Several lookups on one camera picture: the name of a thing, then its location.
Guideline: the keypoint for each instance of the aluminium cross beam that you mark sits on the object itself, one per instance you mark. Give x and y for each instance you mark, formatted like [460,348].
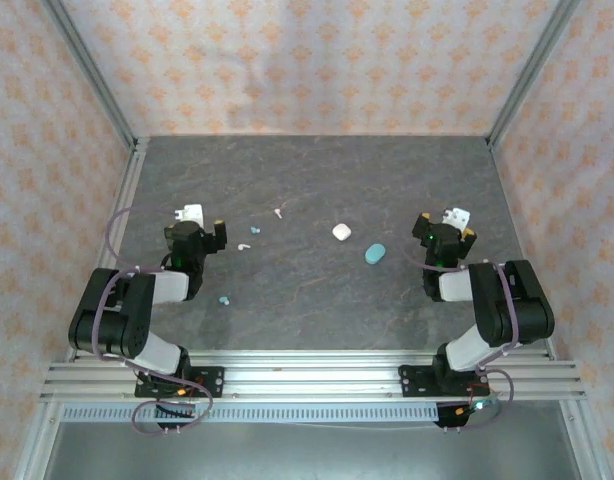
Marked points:
[312,380]

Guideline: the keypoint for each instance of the blue earbud charging case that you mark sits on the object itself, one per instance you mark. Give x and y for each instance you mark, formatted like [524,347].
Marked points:
[374,253]

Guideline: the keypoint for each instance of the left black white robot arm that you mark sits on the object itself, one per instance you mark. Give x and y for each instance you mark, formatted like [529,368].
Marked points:
[112,320]

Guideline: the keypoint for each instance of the aluminium frame post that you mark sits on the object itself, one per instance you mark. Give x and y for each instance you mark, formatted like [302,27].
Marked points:
[87,70]
[532,75]

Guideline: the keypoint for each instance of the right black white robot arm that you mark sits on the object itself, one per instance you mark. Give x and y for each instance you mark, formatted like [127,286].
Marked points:
[517,310]

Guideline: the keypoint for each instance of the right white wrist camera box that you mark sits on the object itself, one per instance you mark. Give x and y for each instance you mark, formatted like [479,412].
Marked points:
[458,217]

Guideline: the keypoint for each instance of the aluminium side rail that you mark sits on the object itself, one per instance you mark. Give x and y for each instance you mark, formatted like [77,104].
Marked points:
[129,185]

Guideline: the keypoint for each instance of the red orange base wiring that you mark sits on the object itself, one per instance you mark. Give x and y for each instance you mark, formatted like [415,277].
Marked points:
[179,392]

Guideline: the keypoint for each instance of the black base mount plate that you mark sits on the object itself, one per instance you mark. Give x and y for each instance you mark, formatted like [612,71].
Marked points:
[412,381]
[213,382]

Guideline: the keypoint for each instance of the left aluminium frame post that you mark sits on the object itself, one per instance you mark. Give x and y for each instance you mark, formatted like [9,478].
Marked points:
[87,70]

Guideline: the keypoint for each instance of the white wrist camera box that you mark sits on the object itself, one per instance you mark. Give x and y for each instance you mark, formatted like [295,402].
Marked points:
[191,213]
[458,217]

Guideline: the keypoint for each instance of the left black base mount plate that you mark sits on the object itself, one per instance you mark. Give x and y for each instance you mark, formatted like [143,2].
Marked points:
[213,382]

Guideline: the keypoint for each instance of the white earbud charging case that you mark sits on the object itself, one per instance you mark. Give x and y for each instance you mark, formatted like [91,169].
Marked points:
[341,232]

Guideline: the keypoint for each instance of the small lit circuit board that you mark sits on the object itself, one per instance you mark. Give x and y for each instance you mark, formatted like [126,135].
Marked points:
[479,404]

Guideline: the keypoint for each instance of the grey metal panel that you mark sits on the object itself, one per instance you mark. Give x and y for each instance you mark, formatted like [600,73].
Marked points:
[307,455]

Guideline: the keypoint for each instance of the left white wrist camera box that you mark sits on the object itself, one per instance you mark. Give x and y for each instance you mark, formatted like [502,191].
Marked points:
[191,213]

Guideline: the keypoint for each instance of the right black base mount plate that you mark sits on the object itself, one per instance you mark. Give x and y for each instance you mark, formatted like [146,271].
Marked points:
[412,381]

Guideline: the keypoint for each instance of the right aluminium frame post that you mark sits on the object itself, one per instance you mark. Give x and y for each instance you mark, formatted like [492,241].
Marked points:
[532,75]

